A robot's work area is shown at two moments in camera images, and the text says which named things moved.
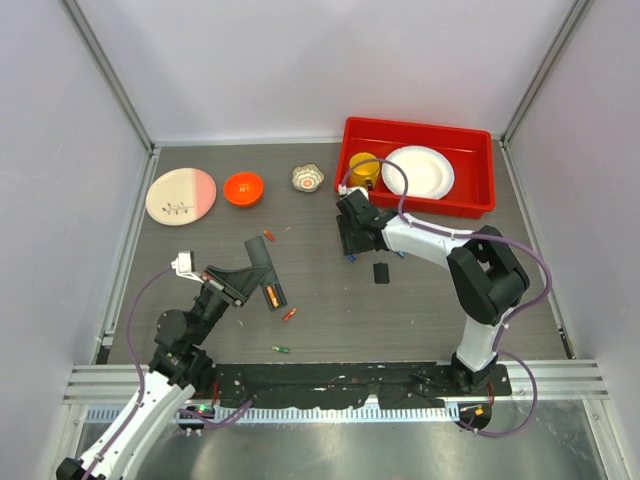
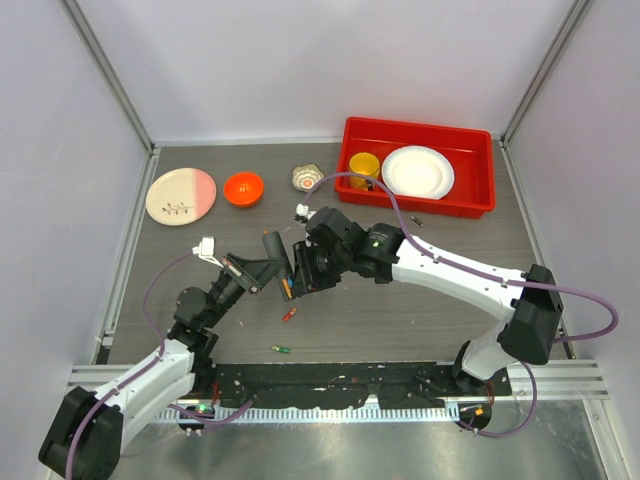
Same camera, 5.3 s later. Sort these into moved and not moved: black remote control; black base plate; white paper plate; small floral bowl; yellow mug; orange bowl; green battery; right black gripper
Moved: black remote control; right black gripper
Not moved: green battery; white paper plate; black base plate; orange bowl; yellow mug; small floral bowl
